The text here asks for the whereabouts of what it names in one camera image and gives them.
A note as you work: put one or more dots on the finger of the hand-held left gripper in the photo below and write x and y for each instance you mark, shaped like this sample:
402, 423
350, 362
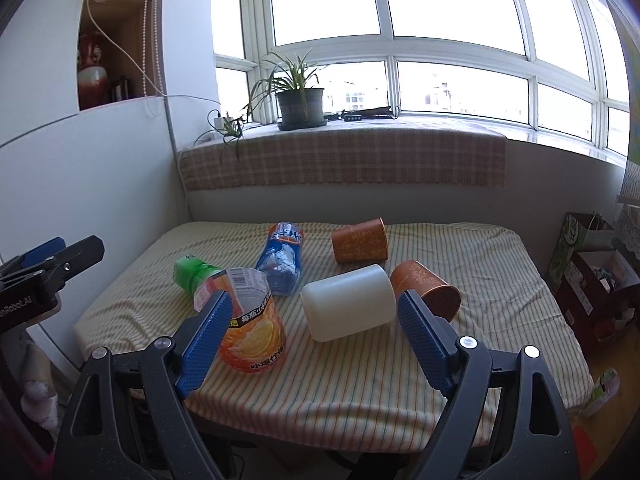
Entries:
80, 255
45, 251

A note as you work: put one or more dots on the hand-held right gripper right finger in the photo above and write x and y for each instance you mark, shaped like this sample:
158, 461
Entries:
420, 340

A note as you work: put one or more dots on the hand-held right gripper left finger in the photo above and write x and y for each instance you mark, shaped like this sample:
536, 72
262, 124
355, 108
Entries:
205, 340

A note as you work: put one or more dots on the white cup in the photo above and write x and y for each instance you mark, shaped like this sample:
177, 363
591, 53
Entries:
350, 305

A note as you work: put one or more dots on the orange patterned cup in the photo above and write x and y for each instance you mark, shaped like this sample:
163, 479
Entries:
357, 242
420, 280

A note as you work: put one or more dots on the orange juice bottle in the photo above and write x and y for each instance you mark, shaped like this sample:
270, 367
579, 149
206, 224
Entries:
255, 340

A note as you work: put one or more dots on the striped table cloth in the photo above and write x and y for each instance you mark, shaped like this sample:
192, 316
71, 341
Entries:
350, 390

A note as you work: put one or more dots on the white fluffy cloth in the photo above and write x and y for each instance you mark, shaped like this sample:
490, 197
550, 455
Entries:
37, 395

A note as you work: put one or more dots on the blue plastic bottle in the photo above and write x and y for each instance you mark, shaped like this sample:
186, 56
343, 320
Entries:
280, 265

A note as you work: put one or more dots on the dark books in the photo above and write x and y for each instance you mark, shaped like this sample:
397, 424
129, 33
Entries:
121, 90

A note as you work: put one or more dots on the red and white vase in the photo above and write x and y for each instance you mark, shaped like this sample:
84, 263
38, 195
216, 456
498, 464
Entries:
92, 80

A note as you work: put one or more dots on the green paper bag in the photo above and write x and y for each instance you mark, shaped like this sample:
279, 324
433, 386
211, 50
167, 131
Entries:
567, 245

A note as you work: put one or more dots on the plaid cloth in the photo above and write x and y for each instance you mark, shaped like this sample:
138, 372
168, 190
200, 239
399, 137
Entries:
350, 160

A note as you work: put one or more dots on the white charger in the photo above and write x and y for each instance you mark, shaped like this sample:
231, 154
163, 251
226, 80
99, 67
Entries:
220, 121

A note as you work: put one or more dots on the small green plant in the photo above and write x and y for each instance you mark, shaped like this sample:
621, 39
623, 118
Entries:
231, 132

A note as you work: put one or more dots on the wooden shelf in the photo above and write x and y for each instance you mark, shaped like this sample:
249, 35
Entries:
127, 35

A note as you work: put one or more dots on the black power strip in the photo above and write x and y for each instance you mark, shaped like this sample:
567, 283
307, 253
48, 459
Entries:
353, 117

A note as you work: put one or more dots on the potted plant in dark pot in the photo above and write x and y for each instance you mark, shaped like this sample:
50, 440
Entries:
300, 105

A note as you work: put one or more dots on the patterned curtain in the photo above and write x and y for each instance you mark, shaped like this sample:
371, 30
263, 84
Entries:
630, 185

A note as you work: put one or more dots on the white window frame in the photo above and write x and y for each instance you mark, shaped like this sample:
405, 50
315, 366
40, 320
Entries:
390, 45

